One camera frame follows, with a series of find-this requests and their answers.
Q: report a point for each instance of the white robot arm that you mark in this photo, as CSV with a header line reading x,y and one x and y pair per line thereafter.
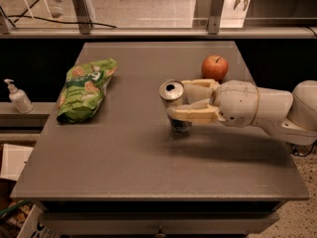
x,y
287,116

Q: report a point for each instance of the white printed box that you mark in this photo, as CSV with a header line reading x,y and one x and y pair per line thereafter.
x,y
33,228

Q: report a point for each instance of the metal railing post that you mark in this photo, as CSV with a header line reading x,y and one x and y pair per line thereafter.
x,y
215,16
85,15

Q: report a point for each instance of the green snack bag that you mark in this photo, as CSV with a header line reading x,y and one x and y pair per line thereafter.
x,y
84,90

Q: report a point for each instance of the grey table drawer front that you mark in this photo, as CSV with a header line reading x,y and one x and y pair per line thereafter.
x,y
150,224

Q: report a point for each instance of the left metal railing post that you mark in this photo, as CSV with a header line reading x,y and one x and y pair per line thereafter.
x,y
85,15

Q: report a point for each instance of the right metal railing post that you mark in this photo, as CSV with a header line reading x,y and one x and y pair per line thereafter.
x,y
215,16

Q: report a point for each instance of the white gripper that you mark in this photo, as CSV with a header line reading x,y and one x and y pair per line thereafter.
x,y
236,102

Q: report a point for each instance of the white cardboard box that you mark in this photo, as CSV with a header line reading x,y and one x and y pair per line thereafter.
x,y
13,160

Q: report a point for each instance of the white pump dispenser bottle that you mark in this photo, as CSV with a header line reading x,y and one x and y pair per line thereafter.
x,y
18,97

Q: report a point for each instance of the red apple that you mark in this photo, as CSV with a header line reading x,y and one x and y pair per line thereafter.
x,y
214,67

